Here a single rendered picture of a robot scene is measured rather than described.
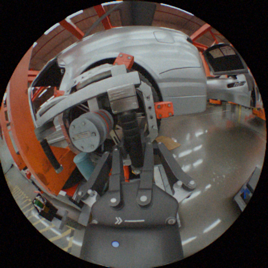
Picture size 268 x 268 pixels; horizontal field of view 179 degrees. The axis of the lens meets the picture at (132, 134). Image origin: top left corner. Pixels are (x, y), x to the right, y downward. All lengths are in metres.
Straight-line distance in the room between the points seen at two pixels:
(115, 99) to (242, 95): 2.44
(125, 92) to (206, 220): 1.07
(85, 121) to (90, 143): 0.08
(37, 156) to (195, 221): 1.29
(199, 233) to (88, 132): 1.08
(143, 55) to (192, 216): 1.40
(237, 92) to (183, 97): 1.88
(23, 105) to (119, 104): 0.64
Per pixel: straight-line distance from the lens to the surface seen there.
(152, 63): 0.71
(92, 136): 0.29
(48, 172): 0.68
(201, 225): 1.01
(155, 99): 0.47
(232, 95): 2.43
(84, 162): 0.43
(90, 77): 0.22
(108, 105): 0.50
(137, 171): 0.22
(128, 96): 0.15
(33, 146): 0.65
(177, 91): 0.72
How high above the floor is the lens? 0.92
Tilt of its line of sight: 22 degrees down
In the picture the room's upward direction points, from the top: 13 degrees counter-clockwise
